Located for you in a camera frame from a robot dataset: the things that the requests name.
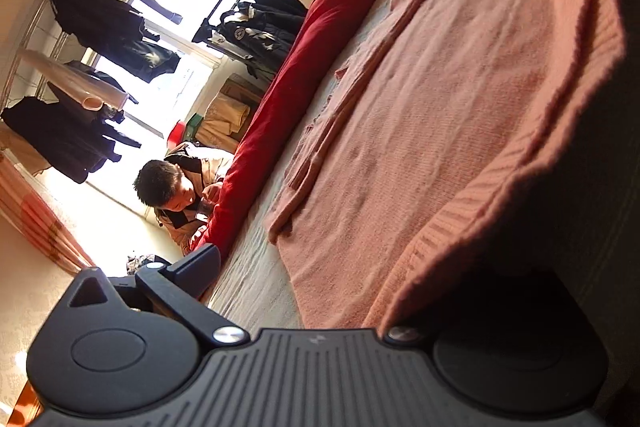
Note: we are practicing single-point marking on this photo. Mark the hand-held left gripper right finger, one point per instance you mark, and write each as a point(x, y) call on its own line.
point(404, 334)

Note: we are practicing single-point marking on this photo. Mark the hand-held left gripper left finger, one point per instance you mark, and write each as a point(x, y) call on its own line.
point(197, 269)

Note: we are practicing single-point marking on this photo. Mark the pink knitted sweater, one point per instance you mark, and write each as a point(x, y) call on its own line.
point(450, 107)

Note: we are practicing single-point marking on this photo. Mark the red plastic basin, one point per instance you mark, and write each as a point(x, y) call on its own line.
point(177, 134)

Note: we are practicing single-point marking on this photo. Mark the yellow draped cloth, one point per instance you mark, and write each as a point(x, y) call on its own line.
point(225, 122)

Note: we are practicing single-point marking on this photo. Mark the pink striped curtain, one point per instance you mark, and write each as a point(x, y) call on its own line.
point(40, 217)

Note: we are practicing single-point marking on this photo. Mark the wooden cabinet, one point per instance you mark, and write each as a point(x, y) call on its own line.
point(240, 92)

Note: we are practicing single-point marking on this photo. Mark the dark hanging garment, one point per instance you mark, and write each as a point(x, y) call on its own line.
point(55, 137)
point(110, 32)

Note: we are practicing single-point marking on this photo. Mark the red duvet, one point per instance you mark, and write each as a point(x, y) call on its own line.
point(300, 82)

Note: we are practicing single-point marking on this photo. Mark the white plastic roll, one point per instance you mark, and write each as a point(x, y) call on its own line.
point(75, 79)

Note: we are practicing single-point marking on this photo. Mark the black hanging jacket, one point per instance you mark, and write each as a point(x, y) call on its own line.
point(260, 32)

